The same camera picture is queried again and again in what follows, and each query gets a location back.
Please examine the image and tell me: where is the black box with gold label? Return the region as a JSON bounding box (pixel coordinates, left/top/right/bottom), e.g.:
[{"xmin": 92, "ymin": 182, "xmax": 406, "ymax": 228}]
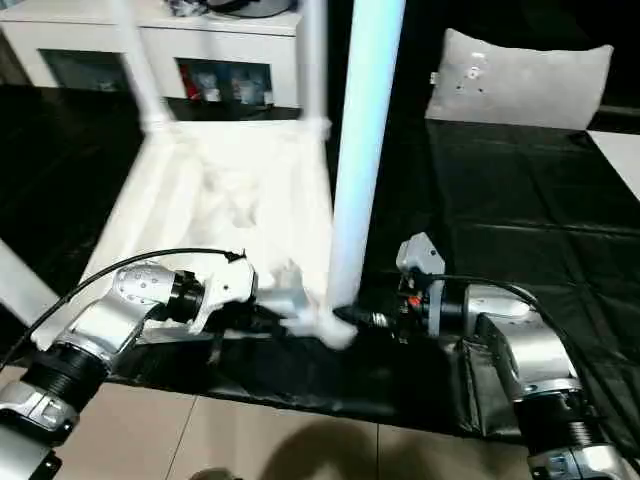
[{"xmin": 324, "ymin": 0, "xmax": 451, "ymax": 121}]

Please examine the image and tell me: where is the white plastic table top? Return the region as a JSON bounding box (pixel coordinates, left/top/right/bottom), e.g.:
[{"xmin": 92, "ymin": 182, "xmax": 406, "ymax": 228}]
[{"xmin": 32, "ymin": 117, "xmax": 359, "ymax": 351}]

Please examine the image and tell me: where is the white cabinet with glass doors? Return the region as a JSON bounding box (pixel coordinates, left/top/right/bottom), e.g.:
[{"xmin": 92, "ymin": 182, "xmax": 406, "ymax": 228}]
[{"xmin": 0, "ymin": 0, "xmax": 306, "ymax": 109}]

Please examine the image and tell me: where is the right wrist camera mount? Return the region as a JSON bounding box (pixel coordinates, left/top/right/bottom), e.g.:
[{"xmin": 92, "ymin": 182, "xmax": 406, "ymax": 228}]
[{"xmin": 395, "ymin": 232, "xmax": 446, "ymax": 334}]

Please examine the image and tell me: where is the black horizontal bar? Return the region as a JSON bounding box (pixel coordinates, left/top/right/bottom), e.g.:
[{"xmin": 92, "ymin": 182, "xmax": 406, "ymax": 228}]
[{"xmin": 599, "ymin": 105, "xmax": 640, "ymax": 121}]

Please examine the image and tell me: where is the grey round container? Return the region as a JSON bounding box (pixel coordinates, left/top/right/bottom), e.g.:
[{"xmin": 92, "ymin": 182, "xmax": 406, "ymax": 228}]
[{"xmin": 207, "ymin": 0, "xmax": 296, "ymax": 19}]

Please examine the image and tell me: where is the grey cushion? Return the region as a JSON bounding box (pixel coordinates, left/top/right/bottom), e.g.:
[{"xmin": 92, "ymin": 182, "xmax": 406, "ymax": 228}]
[{"xmin": 423, "ymin": 28, "xmax": 615, "ymax": 132}]

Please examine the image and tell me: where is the white flat board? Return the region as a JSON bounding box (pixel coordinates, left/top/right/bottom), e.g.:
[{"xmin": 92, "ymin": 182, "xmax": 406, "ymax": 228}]
[{"xmin": 584, "ymin": 130, "xmax": 640, "ymax": 199}]

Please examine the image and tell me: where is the black tangled cable pile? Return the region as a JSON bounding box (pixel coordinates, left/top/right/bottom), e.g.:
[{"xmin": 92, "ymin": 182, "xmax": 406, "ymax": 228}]
[{"xmin": 162, "ymin": 0, "xmax": 206, "ymax": 16}]

